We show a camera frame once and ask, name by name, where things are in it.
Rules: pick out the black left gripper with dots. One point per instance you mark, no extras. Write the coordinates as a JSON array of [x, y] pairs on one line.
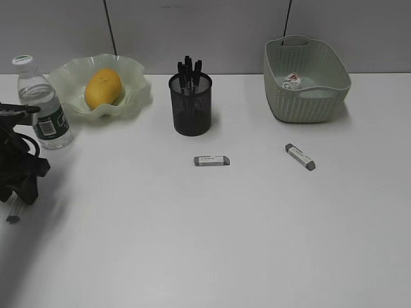
[[21, 163]]

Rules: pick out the grey eraser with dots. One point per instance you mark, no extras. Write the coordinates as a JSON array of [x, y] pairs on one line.
[[299, 156], [211, 160], [14, 214]]

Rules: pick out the clear water bottle green label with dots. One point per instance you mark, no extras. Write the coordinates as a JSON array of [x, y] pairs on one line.
[[51, 125]]

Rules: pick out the yellow mango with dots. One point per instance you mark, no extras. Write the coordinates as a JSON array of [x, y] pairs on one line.
[[103, 88]]

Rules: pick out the black marker pen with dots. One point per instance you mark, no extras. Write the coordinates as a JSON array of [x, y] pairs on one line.
[[196, 75], [182, 77], [188, 73]]

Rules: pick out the waste paper ball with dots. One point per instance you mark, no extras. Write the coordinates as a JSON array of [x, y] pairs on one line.
[[292, 82]]

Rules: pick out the pale green wavy plate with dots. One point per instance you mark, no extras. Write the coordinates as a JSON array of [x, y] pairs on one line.
[[71, 79]]

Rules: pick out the black mesh pen holder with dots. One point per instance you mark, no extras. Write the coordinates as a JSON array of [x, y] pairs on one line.
[[191, 113]]

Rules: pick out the pale green woven basket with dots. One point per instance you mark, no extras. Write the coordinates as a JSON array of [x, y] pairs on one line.
[[325, 80]]

